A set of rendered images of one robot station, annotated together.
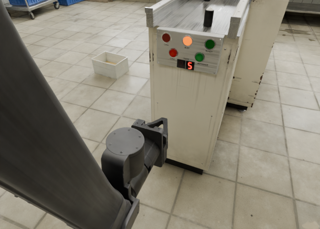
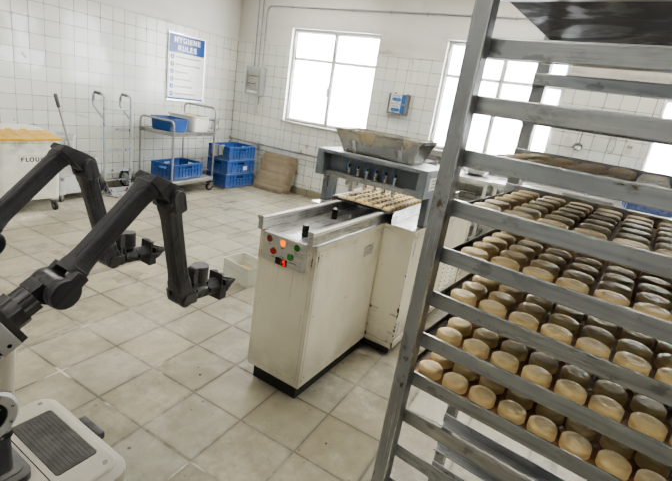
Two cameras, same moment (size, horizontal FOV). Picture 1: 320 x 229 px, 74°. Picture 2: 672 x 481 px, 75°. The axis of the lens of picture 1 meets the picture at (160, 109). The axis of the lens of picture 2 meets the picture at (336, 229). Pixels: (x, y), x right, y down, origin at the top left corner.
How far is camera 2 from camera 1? 1.30 m
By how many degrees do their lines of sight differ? 23
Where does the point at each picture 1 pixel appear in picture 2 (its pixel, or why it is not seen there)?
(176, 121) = (273, 319)
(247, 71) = (384, 299)
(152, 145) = (216, 281)
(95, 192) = (182, 263)
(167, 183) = (252, 396)
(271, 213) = (349, 447)
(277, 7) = (406, 237)
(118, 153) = (195, 267)
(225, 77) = (310, 278)
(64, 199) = (175, 254)
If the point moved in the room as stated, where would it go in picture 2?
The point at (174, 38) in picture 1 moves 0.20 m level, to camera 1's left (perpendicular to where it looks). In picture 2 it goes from (275, 239) to (234, 231)
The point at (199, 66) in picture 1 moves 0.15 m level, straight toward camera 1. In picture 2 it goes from (290, 264) to (273, 274)
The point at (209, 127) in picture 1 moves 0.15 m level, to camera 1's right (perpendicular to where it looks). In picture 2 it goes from (298, 328) to (329, 335)
